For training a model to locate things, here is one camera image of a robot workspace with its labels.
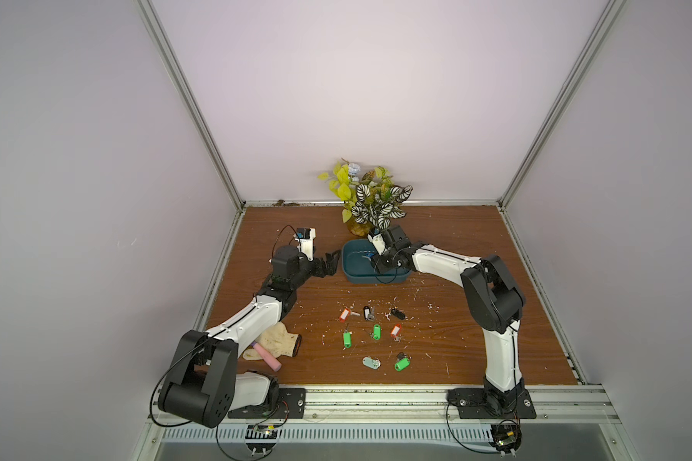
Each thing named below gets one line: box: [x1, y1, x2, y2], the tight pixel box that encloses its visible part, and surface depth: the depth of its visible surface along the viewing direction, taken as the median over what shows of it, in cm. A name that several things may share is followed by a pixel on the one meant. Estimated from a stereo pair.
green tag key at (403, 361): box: [394, 352, 413, 372], surface depth 81 cm
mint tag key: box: [362, 356, 382, 369], surface depth 81 cm
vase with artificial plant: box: [317, 157, 414, 238], surface depth 93 cm
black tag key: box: [363, 305, 376, 322], surface depth 91 cm
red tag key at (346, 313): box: [339, 307, 361, 323], surface depth 91 cm
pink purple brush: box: [250, 340, 282, 372], surface depth 82 cm
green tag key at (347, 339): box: [342, 331, 353, 349], surface depth 87 cm
